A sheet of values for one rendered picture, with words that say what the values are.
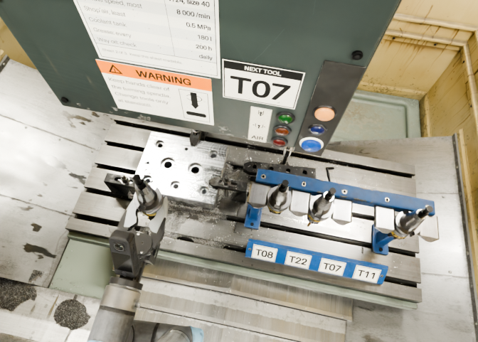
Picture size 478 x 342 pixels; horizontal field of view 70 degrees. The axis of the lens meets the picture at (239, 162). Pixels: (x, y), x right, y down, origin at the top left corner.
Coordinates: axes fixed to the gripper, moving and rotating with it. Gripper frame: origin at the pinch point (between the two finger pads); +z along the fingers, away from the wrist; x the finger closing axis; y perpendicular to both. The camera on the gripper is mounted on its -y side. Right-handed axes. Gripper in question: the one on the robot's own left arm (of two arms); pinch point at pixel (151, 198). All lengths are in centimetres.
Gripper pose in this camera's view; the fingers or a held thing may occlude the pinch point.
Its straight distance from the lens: 82.8
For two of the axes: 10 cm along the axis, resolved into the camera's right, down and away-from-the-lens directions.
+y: -0.2, 4.6, 8.9
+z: 1.9, -8.7, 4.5
